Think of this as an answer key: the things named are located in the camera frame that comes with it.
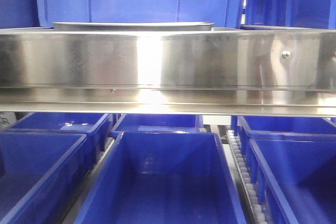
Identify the silver metal tray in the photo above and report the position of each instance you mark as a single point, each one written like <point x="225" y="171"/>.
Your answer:
<point x="168" y="26"/>

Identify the stainless steel shelf front rail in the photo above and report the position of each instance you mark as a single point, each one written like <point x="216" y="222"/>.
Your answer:
<point x="289" y="72"/>

